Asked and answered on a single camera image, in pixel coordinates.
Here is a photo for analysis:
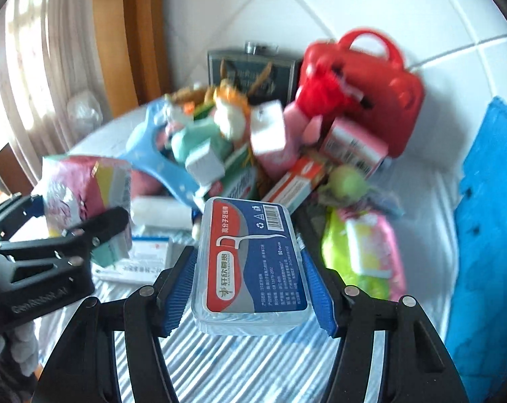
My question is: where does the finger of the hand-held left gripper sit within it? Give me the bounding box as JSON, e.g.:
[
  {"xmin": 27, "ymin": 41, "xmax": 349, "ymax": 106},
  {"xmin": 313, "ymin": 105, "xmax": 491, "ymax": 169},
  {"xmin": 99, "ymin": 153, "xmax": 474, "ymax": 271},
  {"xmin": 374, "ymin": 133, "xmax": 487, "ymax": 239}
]
[
  {"xmin": 0, "ymin": 193, "xmax": 47, "ymax": 236},
  {"xmin": 0, "ymin": 206, "xmax": 130, "ymax": 269}
]

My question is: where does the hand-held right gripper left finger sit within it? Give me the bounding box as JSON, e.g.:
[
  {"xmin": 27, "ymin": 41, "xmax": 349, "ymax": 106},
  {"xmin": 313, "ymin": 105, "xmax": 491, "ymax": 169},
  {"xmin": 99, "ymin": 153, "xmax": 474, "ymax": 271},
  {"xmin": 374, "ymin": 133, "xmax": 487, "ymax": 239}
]
[{"xmin": 31, "ymin": 245, "xmax": 198, "ymax": 403}]

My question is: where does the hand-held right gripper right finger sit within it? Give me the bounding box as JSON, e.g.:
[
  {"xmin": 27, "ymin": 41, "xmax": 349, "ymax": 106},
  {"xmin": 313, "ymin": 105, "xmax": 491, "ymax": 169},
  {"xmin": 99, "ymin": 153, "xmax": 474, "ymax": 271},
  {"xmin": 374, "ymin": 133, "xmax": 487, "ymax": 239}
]
[{"xmin": 301, "ymin": 247, "xmax": 472, "ymax": 403}]

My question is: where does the pink yellow pad pack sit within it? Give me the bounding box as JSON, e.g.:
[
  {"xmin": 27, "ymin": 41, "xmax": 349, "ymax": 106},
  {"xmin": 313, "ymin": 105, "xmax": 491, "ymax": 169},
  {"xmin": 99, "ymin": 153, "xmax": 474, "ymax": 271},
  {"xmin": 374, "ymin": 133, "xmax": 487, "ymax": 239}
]
[{"xmin": 41, "ymin": 155, "xmax": 133, "ymax": 267}]

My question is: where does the clear plastic floss box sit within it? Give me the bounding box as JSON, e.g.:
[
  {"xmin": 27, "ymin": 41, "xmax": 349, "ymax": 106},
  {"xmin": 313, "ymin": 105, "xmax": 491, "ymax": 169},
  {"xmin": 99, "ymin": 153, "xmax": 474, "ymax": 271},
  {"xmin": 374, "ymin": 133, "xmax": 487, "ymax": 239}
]
[{"xmin": 190, "ymin": 196, "xmax": 315, "ymax": 337}]

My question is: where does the blue plastic crate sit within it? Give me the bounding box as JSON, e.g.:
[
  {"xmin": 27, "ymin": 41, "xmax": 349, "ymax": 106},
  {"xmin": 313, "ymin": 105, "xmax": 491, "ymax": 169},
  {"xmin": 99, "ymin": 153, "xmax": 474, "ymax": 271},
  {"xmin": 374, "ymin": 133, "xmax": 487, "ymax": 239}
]
[{"xmin": 444, "ymin": 96, "xmax": 507, "ymax": 391}]

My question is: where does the person's left hand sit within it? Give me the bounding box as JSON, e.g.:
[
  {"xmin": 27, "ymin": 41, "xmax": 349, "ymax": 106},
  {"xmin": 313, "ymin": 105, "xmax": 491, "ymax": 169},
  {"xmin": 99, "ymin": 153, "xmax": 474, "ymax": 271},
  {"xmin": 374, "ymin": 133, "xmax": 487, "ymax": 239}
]
[{"xmin": 0, "ymin": 323, "xmax": 42, "ymax": 380}]

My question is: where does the white blue medicine box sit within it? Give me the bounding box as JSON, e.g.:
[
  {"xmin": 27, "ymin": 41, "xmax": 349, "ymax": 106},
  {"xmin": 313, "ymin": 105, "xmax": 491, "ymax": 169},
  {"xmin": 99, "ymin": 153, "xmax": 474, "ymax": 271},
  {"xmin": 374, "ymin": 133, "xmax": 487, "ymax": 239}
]
[{"xmin": 128, "ymin": 235, "xmax": 174, "ymax": 267}]

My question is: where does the long white box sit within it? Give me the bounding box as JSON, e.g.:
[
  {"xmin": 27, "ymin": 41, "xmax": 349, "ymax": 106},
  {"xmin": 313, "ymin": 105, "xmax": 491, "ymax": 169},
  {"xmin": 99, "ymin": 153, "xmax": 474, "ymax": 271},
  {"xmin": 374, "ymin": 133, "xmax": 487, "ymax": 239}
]
[{"xmin": 96, "ymin": 258, "xmax": 170, "ymax": 285}]

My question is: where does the white paper roll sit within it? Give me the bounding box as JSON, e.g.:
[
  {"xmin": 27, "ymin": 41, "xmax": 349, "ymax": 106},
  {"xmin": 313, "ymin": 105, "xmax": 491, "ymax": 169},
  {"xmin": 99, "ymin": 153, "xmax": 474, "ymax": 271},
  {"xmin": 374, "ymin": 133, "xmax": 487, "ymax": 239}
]
[{"xmin": 130, "ymin": 196, "xmax": 195, "ymax": 231}]

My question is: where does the light pink plush toy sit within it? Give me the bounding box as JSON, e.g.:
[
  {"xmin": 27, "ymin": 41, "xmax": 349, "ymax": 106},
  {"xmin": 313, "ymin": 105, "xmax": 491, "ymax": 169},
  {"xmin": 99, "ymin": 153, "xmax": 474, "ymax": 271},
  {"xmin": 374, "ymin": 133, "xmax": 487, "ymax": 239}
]
[{"xmin": 130, "ymin": 168, "xmax": 170, "ymax": 198}]

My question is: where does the green pink wet wipes pack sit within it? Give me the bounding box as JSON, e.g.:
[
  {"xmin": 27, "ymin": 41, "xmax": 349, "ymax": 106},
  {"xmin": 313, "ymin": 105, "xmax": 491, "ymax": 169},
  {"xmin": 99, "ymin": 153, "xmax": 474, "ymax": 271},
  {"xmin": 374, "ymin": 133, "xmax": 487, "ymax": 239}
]
[{"xmin": 321, "ymin": 208, "xmax": 407, "ymax": 301}]

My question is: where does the light blue plastic hand mirror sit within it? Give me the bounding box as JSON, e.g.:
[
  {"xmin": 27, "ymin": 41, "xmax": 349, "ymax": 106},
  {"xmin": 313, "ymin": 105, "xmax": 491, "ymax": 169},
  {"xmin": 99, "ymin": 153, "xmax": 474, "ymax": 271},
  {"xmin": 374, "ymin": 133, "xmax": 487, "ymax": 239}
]
[{"xmin": 125, "ymin": 101, "xmax": 201, "ymax": 208}]

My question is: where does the white plastic bag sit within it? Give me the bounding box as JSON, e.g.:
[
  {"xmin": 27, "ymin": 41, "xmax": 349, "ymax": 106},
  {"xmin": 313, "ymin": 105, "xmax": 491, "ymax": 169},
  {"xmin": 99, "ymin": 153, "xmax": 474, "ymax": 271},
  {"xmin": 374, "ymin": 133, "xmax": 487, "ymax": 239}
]
[{"xmin": 66, "ymin": 90, "xmax": 103, "ymax": 129}]

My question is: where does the small white grey box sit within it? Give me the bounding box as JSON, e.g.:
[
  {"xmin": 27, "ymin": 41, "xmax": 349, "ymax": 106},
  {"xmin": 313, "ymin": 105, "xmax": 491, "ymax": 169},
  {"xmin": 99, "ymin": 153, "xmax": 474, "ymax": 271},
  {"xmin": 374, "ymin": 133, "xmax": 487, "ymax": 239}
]
[{"xmin": 185, "ymin": 143, "xmax": 226, "ymax": 187}]

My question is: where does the small clear blister pack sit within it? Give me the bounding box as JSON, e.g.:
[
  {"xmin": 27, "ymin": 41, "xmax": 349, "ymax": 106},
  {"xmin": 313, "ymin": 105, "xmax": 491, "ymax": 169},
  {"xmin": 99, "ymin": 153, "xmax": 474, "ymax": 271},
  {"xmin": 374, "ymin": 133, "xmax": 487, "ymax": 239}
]
[{"xmin": 363, "ymin": 189, "xmax": 405, "ymax": 219}]

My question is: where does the mint green plush toy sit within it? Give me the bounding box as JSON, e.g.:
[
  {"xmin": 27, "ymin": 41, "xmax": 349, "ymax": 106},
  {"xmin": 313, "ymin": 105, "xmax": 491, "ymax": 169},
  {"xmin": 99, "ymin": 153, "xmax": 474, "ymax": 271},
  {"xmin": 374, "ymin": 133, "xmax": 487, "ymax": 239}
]
[{"xmin": 170, "ymin": 120, "xmax": 233, "ymax": 162}]

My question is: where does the orange white box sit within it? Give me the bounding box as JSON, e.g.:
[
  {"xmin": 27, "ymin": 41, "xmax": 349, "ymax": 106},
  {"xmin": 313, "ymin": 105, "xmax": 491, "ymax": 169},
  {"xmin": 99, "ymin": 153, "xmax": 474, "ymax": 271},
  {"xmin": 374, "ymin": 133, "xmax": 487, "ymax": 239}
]
[{"xmin": 260, "ymin": 157, "xmax": 325, "ymax": 213}]

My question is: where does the green ball toy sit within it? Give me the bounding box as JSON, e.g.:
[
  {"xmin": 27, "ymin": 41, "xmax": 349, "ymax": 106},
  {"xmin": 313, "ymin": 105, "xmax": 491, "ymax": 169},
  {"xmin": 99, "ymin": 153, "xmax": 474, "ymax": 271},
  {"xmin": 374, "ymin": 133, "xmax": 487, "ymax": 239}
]
[{"xmin": 327, "ymin": 165, "xmax": 365, "ymax": 200}]

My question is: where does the green white toothpaste box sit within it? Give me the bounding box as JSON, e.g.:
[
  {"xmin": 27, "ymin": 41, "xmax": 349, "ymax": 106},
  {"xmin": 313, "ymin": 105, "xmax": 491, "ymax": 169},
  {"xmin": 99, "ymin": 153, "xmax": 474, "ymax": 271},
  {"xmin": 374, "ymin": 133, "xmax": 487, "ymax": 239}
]
[{"xmin": 195, "ymin": 151, "xmax": 258, "ymax": 200}]

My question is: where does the brown plush toy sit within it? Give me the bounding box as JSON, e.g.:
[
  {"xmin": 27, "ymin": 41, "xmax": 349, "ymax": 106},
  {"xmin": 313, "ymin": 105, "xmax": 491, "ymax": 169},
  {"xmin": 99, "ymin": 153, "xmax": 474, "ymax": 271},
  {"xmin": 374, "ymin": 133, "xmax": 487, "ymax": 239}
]
[{"xmin": 170, "ymin": 88, "xmax": 214, "ymax": 107}]

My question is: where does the light curtain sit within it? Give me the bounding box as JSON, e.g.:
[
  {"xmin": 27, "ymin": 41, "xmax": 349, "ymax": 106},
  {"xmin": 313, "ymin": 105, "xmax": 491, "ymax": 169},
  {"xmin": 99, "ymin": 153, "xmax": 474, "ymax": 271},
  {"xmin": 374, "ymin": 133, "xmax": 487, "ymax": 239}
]
[{"xmin": 0, "ymin": 0, "xmax": 111, "ymax": 194}]

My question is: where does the pink white medicine box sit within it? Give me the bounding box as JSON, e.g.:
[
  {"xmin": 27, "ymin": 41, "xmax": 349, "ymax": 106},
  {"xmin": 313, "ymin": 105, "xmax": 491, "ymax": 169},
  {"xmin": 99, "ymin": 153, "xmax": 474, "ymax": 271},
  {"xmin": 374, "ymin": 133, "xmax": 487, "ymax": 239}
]
[{"xmin": 318, "ymin": 118, "xmax": 389, "ymax": 173}]

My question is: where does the yellow white plush rabbit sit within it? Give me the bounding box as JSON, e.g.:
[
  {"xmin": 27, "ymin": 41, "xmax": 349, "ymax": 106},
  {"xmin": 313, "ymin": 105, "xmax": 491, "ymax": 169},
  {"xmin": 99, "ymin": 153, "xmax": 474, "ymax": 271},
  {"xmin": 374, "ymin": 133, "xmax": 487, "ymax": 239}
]
[{"xmin": 212, "ymin": 86, "xmax": 254, "ymax": 141}]

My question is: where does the pink plush pig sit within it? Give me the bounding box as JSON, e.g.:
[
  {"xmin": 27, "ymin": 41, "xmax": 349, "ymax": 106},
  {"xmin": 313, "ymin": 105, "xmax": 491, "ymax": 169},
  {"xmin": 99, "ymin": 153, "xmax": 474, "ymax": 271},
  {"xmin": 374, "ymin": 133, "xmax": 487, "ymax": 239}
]
[{"xmin": 283, "ymin": 101, "xmax": 323, "ymax": 152}]

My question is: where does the pink white cube box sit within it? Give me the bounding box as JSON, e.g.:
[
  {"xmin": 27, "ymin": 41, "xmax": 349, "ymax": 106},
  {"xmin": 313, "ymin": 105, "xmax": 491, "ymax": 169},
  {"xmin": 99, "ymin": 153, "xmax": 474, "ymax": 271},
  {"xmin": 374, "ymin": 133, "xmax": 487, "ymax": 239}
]
[{"xmin": 250, "ymin": 100, "xmax": 288, "ymax": 154}]

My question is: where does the black gift box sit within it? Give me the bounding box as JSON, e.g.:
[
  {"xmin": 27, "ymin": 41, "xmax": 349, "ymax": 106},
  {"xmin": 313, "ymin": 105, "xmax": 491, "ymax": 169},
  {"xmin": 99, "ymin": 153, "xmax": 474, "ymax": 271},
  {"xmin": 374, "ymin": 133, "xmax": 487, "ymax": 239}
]
[{"xmin": 207, "ymin": 48, "xmax": 302, "ymax": 103}]

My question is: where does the red plush toy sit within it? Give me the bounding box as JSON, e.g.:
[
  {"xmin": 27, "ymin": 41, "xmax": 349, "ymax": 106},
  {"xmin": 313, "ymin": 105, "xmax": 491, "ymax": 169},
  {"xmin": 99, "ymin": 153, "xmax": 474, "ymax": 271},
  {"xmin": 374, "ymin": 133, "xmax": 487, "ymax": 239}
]
[{"xmin": 295, "ymin": 65, "xmax": 363, "ymax": 114}]

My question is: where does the wooden frame post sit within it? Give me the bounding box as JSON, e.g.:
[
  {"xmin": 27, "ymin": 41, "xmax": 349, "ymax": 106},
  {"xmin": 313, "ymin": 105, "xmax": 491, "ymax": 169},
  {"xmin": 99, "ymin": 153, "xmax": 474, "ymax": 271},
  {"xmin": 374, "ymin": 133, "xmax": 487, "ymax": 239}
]
[{"xmin": 92, "ymin": 0, "xmax": 170, "ymax": 118}]

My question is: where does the red hard case with handle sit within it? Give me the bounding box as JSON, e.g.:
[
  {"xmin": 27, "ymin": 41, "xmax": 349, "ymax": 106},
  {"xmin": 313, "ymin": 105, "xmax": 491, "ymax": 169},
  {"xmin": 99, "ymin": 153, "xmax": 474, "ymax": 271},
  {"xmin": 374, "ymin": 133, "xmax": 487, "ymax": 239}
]
[{"xmin": 299, "ymin": 29, "xmax": 426, "ymax": 158}]

